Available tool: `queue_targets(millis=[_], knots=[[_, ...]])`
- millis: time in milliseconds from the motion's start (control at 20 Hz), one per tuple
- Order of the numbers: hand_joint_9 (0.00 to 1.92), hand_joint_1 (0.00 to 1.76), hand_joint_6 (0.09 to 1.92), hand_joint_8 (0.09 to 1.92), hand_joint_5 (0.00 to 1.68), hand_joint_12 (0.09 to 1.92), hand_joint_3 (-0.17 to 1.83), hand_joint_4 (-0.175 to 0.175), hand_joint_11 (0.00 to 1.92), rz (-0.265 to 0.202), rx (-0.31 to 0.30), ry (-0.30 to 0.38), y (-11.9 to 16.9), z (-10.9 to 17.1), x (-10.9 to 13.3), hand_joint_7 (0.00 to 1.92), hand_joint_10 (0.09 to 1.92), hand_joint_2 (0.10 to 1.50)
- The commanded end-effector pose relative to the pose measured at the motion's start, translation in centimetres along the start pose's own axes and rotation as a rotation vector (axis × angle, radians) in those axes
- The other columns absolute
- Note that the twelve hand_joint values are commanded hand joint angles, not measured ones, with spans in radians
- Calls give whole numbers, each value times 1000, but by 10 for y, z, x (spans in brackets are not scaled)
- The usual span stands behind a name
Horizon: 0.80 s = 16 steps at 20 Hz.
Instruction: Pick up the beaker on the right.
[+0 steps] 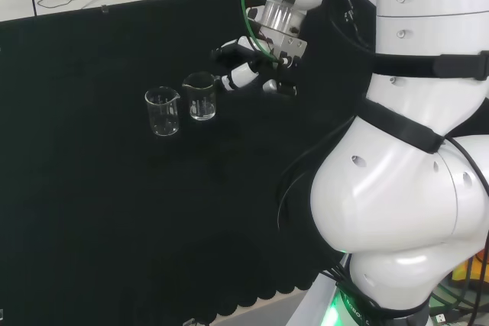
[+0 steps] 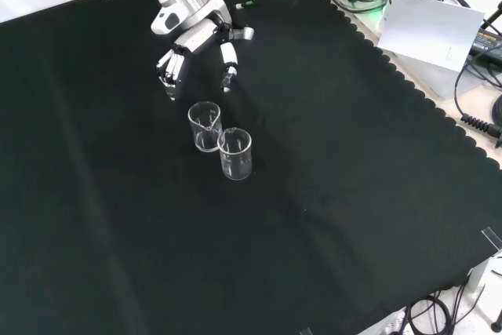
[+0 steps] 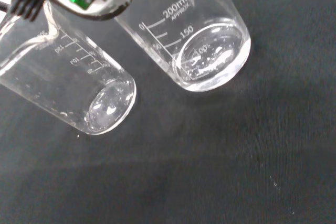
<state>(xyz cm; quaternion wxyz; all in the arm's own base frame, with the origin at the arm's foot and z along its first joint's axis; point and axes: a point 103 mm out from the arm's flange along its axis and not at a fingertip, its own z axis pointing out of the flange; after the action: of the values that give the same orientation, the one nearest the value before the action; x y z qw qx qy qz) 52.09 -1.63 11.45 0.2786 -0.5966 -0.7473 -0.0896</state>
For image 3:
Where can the black bench cloth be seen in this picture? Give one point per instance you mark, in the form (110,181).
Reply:
(210,161)

